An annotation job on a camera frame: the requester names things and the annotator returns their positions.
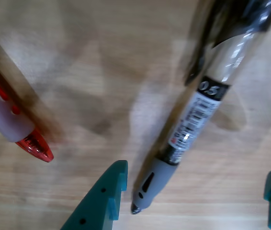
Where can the grey grip clear pen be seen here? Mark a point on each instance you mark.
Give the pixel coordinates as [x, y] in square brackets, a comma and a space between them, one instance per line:
[197, 115]

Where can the red gel pen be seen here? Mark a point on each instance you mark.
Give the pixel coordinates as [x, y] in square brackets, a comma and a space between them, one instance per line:
[1, 115]

